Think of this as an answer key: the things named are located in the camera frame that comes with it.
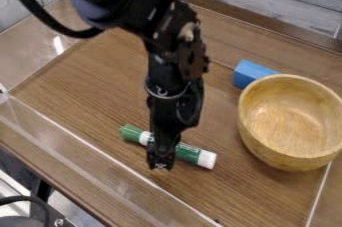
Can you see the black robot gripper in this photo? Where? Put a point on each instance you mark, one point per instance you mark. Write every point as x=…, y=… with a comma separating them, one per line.
x=175, y=112

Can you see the green Expo marker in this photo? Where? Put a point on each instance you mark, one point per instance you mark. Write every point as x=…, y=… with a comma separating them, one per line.
x=186, y=152

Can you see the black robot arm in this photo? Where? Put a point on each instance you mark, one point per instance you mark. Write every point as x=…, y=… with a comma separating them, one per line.
x=169, y=28

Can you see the brown wooden bowl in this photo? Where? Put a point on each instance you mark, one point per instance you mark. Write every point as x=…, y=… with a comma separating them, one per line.
x=290, y=122

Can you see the blue foam block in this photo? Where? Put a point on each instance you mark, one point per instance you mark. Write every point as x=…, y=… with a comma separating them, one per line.
x=248, y=72

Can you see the black metal stand base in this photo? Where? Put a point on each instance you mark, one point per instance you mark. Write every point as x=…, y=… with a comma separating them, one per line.
x=51, y=217

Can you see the clear acrylic tray wall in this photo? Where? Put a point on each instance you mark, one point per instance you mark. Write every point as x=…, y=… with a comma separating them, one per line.
x=74, y=90

